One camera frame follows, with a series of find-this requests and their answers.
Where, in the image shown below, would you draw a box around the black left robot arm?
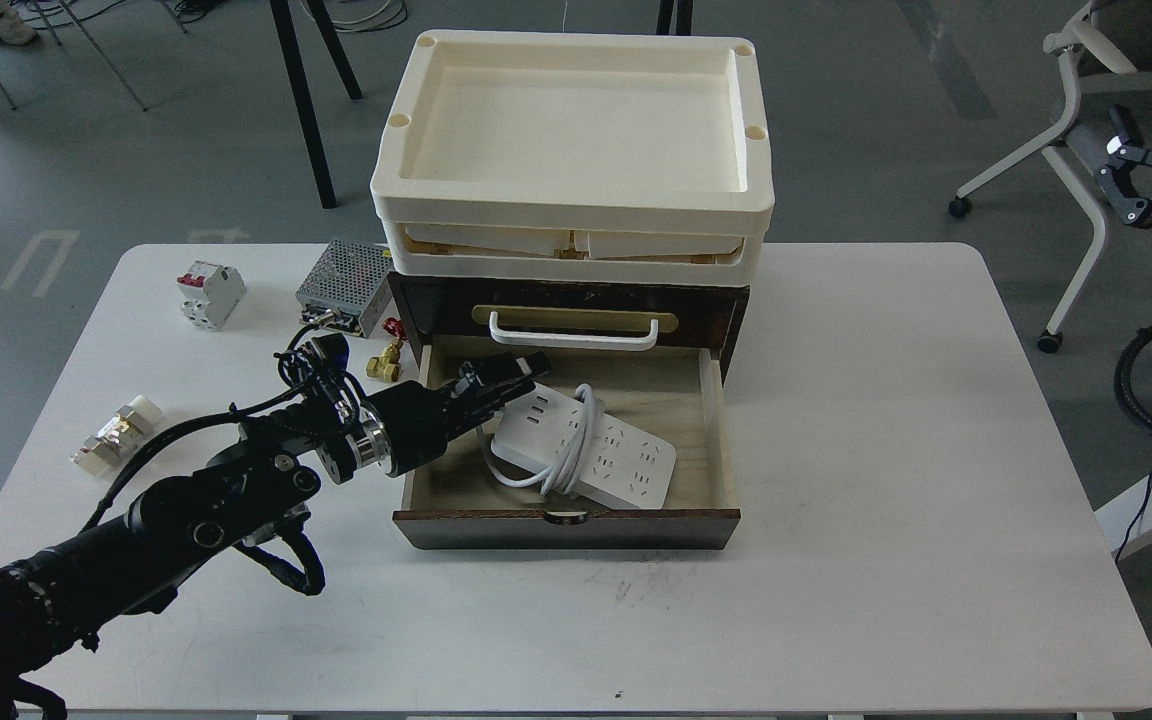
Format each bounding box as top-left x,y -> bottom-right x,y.
0,331 -> 550,719

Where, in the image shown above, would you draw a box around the white circuit breaker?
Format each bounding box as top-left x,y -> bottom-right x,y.
175,260 -> 247,331

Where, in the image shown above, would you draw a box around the white cabinet handle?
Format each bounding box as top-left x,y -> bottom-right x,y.
488,311 -> 660,353

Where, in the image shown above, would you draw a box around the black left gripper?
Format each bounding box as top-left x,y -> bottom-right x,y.
366,351 -> 552,477

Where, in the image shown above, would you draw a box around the cream plastic stacked tray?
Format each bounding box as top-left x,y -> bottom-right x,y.
371,29 -> 774,287

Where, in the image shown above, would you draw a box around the silver metal power supply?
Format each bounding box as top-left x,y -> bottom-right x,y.
294,238 -> 393,338

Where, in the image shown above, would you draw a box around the open wooden drawer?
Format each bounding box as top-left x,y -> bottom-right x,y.
393,348 -> 741,551

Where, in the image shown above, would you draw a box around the silver white pipe fitting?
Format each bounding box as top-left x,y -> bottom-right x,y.
70,395 -> 164,477

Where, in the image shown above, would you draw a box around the brass valve red handle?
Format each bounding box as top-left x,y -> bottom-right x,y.
365,316 -> 407,382

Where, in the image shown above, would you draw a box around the white power strip with cable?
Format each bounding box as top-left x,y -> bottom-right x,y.
476,384 -> 677,510

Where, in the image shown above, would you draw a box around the black stand legs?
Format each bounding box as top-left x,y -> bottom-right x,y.
266,0 -> 365,209

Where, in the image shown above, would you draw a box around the white office chair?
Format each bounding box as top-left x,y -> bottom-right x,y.
947,1 -> 1152,354

